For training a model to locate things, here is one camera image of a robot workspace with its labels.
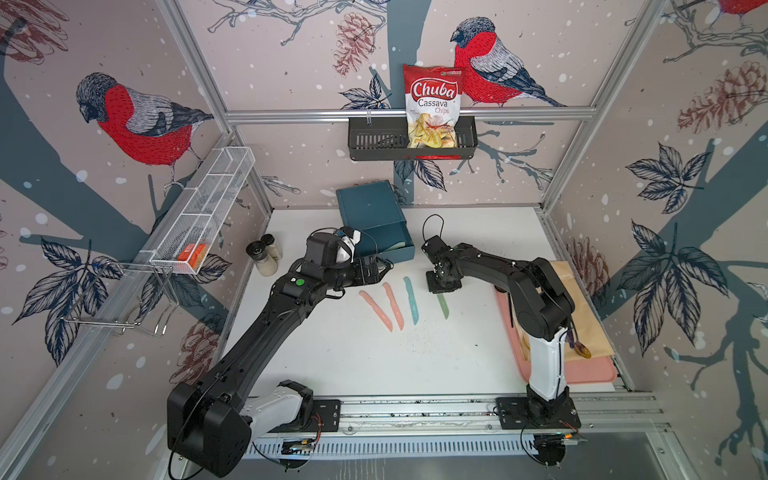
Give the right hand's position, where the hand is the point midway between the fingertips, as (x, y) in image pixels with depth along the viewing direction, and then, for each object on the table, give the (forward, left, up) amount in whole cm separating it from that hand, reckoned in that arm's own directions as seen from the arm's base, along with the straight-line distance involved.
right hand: (435, 287), depth 98 cm
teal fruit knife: (-5, +8, 0) cm, 9 cm away
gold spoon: (-19, -40, +1) cm, 44 cm away
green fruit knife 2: (+4, +13, +17) cm, 22 cm away
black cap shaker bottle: (+3, +57, +6) cm, 58 cm away
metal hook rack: (-25, +65, +37) cm, 79 cm away
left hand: (-7, +16, +25) cm, 30 cm away
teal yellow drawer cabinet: (+14, +20, +22) cm, 33 cm away
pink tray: (-24, -43, 0) cm, 50 cm away
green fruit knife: (-7, -2, 0) cm, 7 cm away
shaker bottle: (+9, +56, +7) cm, 57 cm away
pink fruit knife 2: (-6, +14, 0) cm, 15 cm away
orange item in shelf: (-14, +58, +35) cm, 69 cm away
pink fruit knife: (-9, +19, 0) cm, 21 cm away
